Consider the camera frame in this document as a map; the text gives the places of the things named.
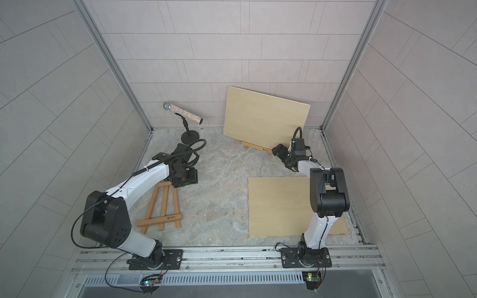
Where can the glitter microphone on stand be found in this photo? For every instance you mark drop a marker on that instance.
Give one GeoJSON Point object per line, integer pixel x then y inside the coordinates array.
{"type": "Point", "coordinates": [190, 136]}

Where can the wooden easel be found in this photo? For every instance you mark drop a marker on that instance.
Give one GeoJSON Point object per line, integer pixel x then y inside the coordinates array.
{"type": "Point", "coordinates": [254, 146]}
{"type": "Point", "coordinates": [163, 208]}

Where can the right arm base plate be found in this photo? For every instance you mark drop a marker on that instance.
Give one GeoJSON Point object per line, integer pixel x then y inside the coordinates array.
{"type": "Point", "coordinates": [307, 258]}

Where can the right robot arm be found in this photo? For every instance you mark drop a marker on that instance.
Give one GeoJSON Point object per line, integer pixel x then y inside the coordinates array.
{"type": "Point", "coordinates": [329, 199]}

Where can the right circuit board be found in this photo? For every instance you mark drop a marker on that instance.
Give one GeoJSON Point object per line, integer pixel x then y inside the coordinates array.
{"type": "Point", "coordinates": [312, 279]}

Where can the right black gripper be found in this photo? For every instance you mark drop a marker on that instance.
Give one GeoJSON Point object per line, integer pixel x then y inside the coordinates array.
{"type": "Point", "coordinates": [283, 154]}

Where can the circuit board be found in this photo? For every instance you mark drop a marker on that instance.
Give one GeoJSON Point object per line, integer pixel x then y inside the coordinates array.
{"type": "Point", "coordinates": [312, 279]}
{"type": "Point", "coordinates": [150, 284]}

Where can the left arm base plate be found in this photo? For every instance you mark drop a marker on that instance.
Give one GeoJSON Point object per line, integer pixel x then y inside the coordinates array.
{"type": "Point", "coordinates": [158, 260]}

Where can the plywood board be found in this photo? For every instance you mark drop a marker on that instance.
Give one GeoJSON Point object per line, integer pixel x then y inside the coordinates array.
{"type": "Point", "coordinates": [261, 119]}
{"type": "Point", "coordinates": [278, 206]}

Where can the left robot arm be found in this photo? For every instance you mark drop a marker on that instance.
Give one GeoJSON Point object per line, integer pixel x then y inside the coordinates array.
{"type": "Point", "coordinates": [106, 219]}

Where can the aluminium mounting rail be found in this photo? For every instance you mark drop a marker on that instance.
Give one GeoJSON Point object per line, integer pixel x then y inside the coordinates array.
{"type": "Point", "coordinates": [268, 258]}

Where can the left circuit board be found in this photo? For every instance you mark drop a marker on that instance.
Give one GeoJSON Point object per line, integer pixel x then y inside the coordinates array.
{"type": "Point", "coordinates": [150, 284]}

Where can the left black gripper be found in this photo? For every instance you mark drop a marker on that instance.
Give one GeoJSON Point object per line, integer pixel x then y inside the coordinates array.
{"type": "Point", "coordinates": [194, 179]}

